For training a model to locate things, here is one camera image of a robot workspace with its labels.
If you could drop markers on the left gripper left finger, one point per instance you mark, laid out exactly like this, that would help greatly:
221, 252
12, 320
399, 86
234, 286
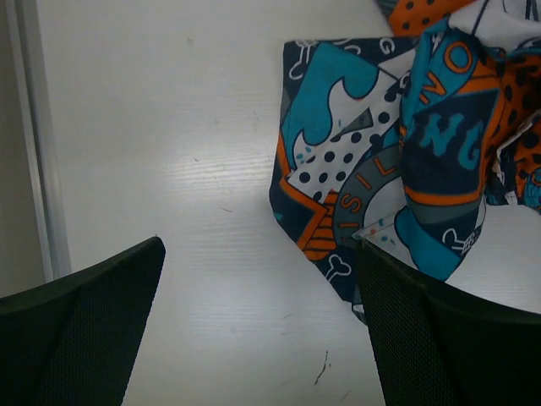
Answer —
74, 341

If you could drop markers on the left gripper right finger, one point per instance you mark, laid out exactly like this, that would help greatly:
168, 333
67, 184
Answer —
435, 344

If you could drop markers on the colourful patterned shorts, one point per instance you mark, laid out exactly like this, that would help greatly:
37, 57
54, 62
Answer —
404, 140

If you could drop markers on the aluminium table edge rail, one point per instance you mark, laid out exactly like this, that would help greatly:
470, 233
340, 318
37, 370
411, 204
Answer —
30, 73

